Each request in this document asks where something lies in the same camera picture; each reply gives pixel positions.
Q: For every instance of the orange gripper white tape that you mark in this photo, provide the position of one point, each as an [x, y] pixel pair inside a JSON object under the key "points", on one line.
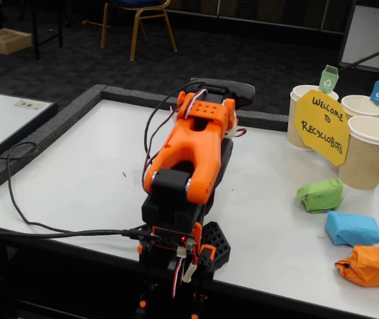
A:
{"points": [[242, 90]]}

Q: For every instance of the green paper bundle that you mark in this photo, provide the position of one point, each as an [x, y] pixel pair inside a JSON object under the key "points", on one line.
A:
{"points": [[320, 196]]}

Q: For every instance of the blue paper bundle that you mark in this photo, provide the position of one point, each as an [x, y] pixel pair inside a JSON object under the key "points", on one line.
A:
{"points": [[351, 229]]}

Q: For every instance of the orange paper bundle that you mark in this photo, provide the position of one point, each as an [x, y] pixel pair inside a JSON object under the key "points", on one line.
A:
{"points": [[368, 266]]}

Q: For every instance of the orange and black robot arm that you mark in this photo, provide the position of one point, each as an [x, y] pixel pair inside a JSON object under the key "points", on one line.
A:
{"points": [[189, 143]]}

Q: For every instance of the dark grey foam strip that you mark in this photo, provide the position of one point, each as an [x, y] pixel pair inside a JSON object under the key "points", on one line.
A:
{"points": [[63, 121], [262, 119], [136, 98]]}

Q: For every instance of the beige ripple paper cup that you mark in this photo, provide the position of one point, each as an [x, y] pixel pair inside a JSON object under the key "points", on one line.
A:
{"points": [[365, 166], [293, 133]]}

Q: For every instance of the yellow handwritten welcome sign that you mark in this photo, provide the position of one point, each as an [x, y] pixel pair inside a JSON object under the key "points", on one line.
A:
{"points": [[322, 126]]}

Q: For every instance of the green recycling bin label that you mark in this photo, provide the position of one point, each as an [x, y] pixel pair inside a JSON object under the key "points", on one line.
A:
{"points": [[328, 81]]}

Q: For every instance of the clear tape patch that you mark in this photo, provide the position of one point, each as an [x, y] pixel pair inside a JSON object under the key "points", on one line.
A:
{"points": [[138, 176]]}

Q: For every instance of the brown ripple paper cup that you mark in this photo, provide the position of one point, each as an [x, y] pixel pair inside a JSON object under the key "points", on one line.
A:
{"points": [[358, 104]]}

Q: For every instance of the orange controller board holder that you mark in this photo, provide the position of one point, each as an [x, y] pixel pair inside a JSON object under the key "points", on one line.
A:
{"points": [[172, 237]]}

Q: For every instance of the black orange table clamp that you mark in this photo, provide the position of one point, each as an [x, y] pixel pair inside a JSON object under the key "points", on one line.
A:
{"points": [[146, 266], [205, 256]]}

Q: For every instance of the small paper sticker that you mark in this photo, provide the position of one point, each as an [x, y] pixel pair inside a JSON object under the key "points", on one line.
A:
{"points": [[30, 104]]}

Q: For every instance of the white table with black edge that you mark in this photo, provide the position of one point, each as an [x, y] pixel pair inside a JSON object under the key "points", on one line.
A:
{"points": [[3, 123]]}

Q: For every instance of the brown cardboard box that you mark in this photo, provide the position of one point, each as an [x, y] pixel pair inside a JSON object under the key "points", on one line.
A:
{"points": [[6, 41]]}

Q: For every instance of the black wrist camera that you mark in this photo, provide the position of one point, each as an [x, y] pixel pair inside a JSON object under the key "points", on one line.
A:
{"points": [[239, 93]]}

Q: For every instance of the gold frame blue seat chair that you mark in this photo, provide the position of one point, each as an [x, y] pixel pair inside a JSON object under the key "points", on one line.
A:
{"points": [[132, 2]]}

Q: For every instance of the white panel with black frame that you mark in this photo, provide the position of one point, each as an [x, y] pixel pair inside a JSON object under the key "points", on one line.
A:
{"points": [[368, 30]]}

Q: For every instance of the black metal table frame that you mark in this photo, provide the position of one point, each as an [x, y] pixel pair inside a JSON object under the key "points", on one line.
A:
{"points": [[36, 33]]}

